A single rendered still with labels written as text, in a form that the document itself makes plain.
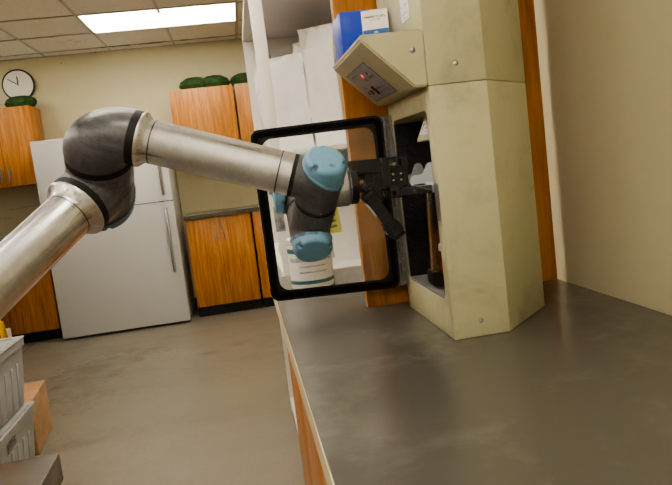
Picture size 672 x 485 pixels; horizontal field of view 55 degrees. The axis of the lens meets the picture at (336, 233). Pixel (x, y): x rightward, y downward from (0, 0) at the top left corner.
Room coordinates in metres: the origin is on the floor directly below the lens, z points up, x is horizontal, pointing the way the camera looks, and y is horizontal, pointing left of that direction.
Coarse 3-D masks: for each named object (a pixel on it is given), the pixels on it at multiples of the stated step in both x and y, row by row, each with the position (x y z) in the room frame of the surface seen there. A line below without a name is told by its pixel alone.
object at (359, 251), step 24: (264, 144) 1.49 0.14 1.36; (288, 144) 1.48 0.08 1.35; (312, 144) 1.48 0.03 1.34; (336, 144) 1.48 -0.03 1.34; (360, 144) 1.48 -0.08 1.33; (336, 216) 1.48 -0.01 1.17; (360, 216) 1.48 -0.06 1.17; (288, 240) 1.48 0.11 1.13; (336, 240) 1.48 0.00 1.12; (360, 240) 1.48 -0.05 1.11; (384, 240) 1.48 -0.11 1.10; (288, 264) 1.49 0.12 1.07; (312, 264) 1.48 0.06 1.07; (336, 264) 1.48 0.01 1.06; (360, 264) 1.48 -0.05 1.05; (384, 264) 1.48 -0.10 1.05; (288, 288) 1.49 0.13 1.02
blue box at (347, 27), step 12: (348, 12) 1.37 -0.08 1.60; (360, 12) 1.37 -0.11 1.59; (336, 24) 1.41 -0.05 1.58; (348, 24) 1.37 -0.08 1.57; (360, 24) 1.37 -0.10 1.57; (336, 36) 1.43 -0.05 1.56; (348, 36) 1.37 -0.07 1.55; (336, 48) 1.44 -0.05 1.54; (348, 48) 1.37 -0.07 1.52; (336, 60) 1.46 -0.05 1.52
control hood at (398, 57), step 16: (400, 32) 1.17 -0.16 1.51; (416, 32) 1.17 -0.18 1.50; (352, 48) 1.24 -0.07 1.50; (368, 48) 1.16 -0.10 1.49; (384, 48) 1.16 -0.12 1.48; (400, 48) 1.17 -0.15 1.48; (416, 48) 1.17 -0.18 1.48; (336, 64) 1.42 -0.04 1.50; (352, 64) 1.32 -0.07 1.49; (368, 64) 1.25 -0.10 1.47; (384, 64) 1.18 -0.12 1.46; (400, 64) 1.17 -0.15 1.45; (416, 64) 1.17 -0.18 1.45; (400, 80) 1.19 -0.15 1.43; (416, 80) 1.17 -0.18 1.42; (368, 96) 1.46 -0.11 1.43; (400, 96) 1.31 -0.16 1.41
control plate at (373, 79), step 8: (360, 64) 1.28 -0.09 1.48; (352, 72) 1.37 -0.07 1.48; (360, 72) 1.33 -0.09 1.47; (368, 72) 1.29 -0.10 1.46; (352, 80) 1.43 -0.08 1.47; (360, 80) 1.38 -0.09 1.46; (368, 80) 1.34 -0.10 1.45; (376, 80) 1.30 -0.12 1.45; (384, 80) 1.26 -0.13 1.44; (360, 88) 1.44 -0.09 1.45; (368, 88) 1.40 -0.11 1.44; (384, 88) 1.31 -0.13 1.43; (392, 88) 1.27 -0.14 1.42; (376, 96) 1.41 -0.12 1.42; (384, 96) 1.36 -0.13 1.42
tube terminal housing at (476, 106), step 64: (384, 0) 1.42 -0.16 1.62; (448, 0) 1.18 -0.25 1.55; (512, 0) 1.32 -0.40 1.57; (448, 64) 1.18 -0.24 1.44; (512, 64) 1.30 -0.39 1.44; (448, 128) 1.18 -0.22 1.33; (512, 128) 1.27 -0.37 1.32; (448, 192) 1.18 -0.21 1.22; (512, 192) 1.25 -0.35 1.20; (448, 256) 1.17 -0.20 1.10; (512, 256) 1.22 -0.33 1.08; (448, 320) 1.20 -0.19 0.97; (512, 320) 1.20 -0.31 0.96
